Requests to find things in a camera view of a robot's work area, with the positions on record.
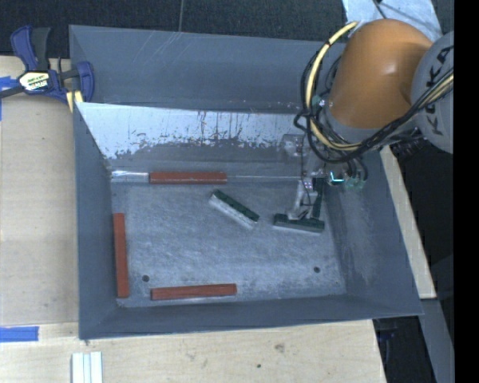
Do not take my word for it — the dark green flat block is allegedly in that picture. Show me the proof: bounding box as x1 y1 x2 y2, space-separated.
271 212 327 235
208 189 261 231

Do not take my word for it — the red-brown flat block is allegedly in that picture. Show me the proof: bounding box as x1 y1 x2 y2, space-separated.
149 282 239 302
148 171 228 186
112 212 131 299

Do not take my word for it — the grey metal bin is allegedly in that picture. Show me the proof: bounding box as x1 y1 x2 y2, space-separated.
67 24 425 341

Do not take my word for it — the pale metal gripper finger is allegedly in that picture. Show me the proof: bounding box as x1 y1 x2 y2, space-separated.
287 179 315 220
312 177 325 220

